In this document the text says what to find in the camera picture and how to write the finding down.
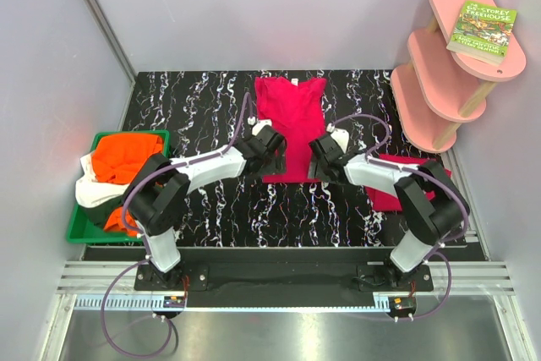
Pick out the magenta t-shirt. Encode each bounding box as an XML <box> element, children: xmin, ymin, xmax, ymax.
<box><xmin>254</xmin><ymin>77</ymin><xmax>327</xmax><ymax>183</ymax></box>

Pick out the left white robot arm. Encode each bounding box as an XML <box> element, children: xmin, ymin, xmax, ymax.
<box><xmin>121</xmin><ymin>123</ymin><xmax>287</xmax><ymax>290</ymax></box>

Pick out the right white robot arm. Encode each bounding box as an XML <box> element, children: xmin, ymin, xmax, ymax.
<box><xmin>309</xmin><ymin>134</ymin><xmax>470</xmax><ymax>291</ymax></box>

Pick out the folded dark pink t-shirt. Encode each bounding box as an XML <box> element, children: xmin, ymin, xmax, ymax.
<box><xmin>365</xmin><ymin>154</ymin><xmax>429</xmax><ymax>212</ymax></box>

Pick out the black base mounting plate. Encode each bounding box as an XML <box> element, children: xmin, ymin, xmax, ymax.
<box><xmin>134</xmin><ymin>247</ymin><xmax>434</xmax><ymax>293</ymax></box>

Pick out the pink three-tier shelf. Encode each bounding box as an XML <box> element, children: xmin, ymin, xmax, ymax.
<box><xmin>391</xmin><ymin>0</ymin><xmax>527</xmax><ymax>153</ymax></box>

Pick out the orange t-shirt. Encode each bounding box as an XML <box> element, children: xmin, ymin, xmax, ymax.
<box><xmin>92</xmin><ymin>133</ymin><xmax>164</xmax><ymax>238</ymax></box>

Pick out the white t-shirt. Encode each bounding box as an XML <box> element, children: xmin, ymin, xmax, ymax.
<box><xmin>75</xmin><ymin>152</ymin><xmax>128</xmax><ymax>208</ymax></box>

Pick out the green plastic basket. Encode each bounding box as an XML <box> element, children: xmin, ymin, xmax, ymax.
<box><xmin>67</xmin><ymin>130</ymin><xmax>170</xmax><ymax>245</ymax></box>

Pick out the green storey treehouse book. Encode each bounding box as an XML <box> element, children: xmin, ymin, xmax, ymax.
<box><xmin>446</xmin><ymin>0</ymin><xmax>517</xmax><ymax>66</ymax></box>

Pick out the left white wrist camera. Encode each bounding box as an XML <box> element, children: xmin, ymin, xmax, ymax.
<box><xmin>248</xmin><ymin>116</ymin><xmax>272</xmax><ymax>135</ymax></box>

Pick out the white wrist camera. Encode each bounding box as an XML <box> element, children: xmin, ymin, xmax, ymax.
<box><xmin>248</xmin><ymin>116</ymin><xmax>272</xmax><ymax>135</ymax></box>
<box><xmin>326</xmin><ymin>123</ymin><xmax>349</xmax><ymax>153</ymax></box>

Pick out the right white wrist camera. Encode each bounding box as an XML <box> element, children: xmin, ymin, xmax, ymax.
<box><xmin>326</xmin><ymin>123</ymin><xmax>349</xmax><ymax>153</ymax></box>

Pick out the aluminium rail frame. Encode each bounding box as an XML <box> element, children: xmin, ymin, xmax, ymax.
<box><xmin>58</xmin><ymin>261</ymin><xmax>515</xmax><ymax>296</ymax></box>

